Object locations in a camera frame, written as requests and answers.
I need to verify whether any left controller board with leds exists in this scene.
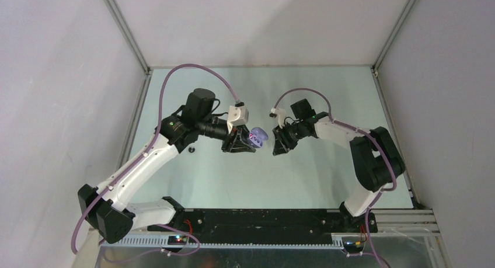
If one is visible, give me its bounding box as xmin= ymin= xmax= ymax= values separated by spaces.
xmin=167 ymin=235 xmax=189 ymax=246

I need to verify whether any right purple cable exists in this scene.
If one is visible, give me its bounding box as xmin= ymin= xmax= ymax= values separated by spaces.
xmin=272 ymin=88 xmax=399 ymax=268

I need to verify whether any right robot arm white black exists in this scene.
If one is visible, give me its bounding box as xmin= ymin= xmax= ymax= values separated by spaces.
xmin=270 ymin=99 xmax=406 ymax=232

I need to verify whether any right controller board with leds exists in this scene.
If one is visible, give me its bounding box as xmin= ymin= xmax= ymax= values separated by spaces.
xmin=343 ymin=241 xmax=366 ymax=254

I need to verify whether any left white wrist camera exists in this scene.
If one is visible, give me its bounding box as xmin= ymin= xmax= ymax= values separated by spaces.
xmin=226 ymin=104 xmax=249 ymax=133

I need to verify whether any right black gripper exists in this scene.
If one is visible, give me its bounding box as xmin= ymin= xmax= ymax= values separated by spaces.
xmin=273 ymin=121 xmax=306 ymax=156

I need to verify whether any purple cable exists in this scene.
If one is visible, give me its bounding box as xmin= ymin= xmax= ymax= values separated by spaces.
xmin=272 ymin=88 xmax=399 ymax=268
xmin=71 ymin=64 xmax=245 ymax=256

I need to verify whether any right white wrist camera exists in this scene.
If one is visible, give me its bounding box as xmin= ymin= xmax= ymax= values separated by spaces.
xmin=269 ymin=107 xmax=287 ymax=128

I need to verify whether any purple earbud charging case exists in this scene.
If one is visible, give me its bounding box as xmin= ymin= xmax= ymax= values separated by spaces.
xmin=248 ymin=127 xmax=269 ymax=148

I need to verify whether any grey slotted cable duct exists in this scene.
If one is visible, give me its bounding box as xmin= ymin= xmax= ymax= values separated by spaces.
xmin=101 ymin=234 xmax=344 ymax=249

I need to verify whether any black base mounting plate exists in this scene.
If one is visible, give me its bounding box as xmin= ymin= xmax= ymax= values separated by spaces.
xmin=167 ymin=208 xmax=378 ymax=245

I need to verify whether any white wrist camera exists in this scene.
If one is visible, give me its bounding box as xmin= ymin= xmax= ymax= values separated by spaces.
xmin=226 ymin=104 xmax=249 ymax=133
xmin=269 ymin=107 xmax=287 ymax=128

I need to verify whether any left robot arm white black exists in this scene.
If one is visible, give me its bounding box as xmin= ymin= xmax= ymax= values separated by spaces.
xmin=78 ymin=88 xmax=256 ymax=243

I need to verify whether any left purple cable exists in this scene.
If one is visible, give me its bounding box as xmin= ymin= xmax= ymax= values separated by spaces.
xmin=71 ymin=64 xmax=245 ymax=256

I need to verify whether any controller board with leds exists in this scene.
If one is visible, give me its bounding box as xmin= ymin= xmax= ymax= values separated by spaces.
xmin=167 ymin=235 xmax=189 ymax=246
xmin=343 ymin=241 xmax=366 ymax=254

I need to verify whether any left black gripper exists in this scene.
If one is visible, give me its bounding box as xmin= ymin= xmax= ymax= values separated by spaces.
xmin=197 ymin=116 xmax=256 ymax=154

